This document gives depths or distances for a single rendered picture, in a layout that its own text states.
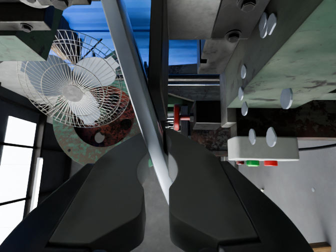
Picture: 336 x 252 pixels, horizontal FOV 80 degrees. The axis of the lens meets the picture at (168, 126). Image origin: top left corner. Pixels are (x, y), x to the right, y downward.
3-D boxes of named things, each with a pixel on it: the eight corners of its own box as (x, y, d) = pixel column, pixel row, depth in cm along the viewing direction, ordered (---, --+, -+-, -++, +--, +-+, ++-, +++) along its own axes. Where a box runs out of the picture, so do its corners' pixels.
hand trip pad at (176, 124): (202, 127, 54) (173, 127, 54) (199, 131, 60) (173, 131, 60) (201, 102, 55) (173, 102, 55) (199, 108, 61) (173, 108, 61)
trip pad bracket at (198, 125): (271, 123, 50) (191, 122, 50) (256, 130, 59) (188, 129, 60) (269, 100, 51) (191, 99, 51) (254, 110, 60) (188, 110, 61)
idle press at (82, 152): (282, 175, 143) (41, 170, 149) (238, 168, 240) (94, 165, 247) (269, -16, 167) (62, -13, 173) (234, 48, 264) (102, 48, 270)
